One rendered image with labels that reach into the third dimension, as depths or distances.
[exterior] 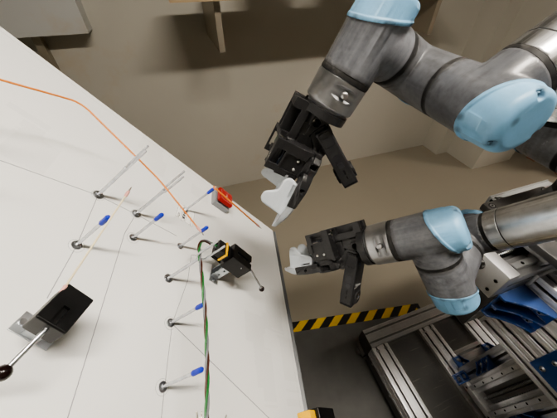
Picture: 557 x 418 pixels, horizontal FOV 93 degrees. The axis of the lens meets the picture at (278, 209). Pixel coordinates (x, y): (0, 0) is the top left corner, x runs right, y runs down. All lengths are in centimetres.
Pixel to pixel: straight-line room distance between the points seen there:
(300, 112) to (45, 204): 40
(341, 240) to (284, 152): 22
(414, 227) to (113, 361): 48
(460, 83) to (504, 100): 5
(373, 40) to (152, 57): 182
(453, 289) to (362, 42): 40
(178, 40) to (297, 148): 174
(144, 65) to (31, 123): 156
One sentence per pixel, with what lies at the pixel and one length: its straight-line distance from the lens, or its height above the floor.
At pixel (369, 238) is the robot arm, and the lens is 50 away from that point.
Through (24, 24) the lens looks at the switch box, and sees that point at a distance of 206.
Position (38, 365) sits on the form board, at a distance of 43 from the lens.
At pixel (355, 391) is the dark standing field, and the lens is 171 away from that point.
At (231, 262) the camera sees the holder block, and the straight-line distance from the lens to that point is 58.
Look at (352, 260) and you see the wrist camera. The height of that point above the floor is 121.
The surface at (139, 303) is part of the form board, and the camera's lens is 51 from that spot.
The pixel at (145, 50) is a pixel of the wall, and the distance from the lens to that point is 210.
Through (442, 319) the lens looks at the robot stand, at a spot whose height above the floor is 22.
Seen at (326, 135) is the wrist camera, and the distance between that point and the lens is 42.
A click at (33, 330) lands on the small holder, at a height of 136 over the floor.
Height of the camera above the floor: 163
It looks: 44 degrees down
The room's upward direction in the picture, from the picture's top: straight up
